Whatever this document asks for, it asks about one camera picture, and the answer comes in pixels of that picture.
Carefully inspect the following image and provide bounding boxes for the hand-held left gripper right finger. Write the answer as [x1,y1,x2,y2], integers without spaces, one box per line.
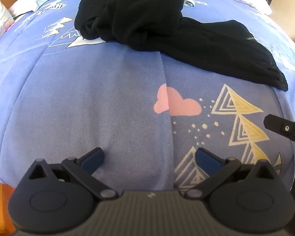
[184,147,279,201]

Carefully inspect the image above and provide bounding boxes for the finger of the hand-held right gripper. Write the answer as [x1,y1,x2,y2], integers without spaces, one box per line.
[264,114,295,146]

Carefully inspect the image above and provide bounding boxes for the blue printed bed sheet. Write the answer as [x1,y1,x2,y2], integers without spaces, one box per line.
[0,0,295,197]

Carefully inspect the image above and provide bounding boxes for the large floral pillow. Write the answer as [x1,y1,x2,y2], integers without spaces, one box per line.
[0,0,15,51]

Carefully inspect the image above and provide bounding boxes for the wooden bed side rail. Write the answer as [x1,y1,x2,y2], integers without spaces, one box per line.
[0,179,18,236]

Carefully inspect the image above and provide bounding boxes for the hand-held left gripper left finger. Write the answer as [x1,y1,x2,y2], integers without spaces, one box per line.
[21,147,120,201]

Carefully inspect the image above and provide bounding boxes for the black pants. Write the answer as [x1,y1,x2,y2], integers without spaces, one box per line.
[74,0,289,91]

